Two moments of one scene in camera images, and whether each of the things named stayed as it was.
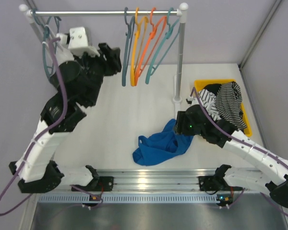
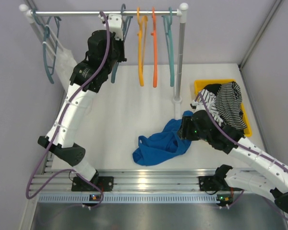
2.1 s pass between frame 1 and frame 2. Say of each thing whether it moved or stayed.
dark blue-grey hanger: moved
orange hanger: moved
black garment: stayed
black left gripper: moved
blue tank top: stayed
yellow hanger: moved
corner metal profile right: stayed
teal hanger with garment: stayed
